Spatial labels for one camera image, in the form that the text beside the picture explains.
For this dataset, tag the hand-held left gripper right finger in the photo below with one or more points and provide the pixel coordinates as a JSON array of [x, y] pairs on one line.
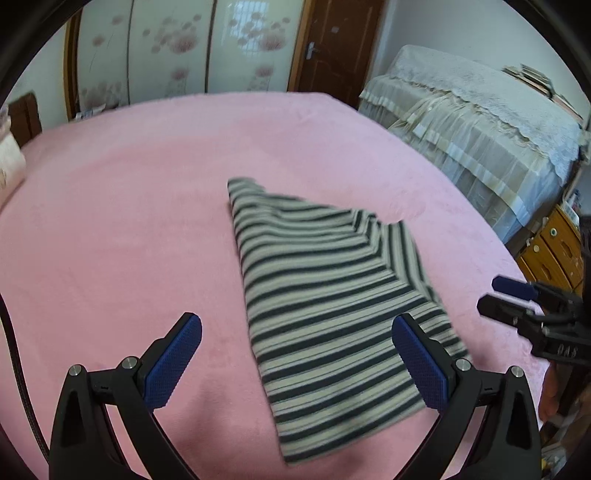
[[420, 364]]

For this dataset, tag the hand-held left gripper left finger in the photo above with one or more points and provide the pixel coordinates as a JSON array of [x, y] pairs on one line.
[[175, 360]]

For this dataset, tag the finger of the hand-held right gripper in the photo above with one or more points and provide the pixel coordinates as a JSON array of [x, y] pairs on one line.
[[512, 286], [501, 309]]

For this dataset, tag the black white striped shirt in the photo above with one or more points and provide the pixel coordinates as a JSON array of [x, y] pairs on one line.
[[323, 300]]

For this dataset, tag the person's right hand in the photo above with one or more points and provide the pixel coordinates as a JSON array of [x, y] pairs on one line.
[[549, 392]]

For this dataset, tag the wooden desk with drawers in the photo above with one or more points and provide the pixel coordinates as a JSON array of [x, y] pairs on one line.
[[554, 249]]

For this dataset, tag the group of small bottles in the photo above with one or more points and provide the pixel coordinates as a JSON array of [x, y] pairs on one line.
[[575, 205]]

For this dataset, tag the pink fleece bed blanket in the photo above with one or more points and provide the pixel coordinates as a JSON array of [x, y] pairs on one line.
[[115, 221]]

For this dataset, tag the stack of books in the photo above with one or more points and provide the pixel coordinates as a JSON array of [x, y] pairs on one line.
[[535, 78]]

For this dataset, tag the pink pillow with orange print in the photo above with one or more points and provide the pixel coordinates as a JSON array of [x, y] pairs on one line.
[[11, 161]]

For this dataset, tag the bedside table with items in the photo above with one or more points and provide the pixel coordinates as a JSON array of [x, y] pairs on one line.
[[90, 114]]

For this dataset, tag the dark wooden headboard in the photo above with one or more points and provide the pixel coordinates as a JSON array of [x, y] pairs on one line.
[[25, 115]]

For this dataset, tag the brown wooden door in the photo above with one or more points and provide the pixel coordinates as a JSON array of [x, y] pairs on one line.
[[341, 50]]

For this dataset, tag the floral sliding door wardrobe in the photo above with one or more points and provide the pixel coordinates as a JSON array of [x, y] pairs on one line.
[[184, 46]]

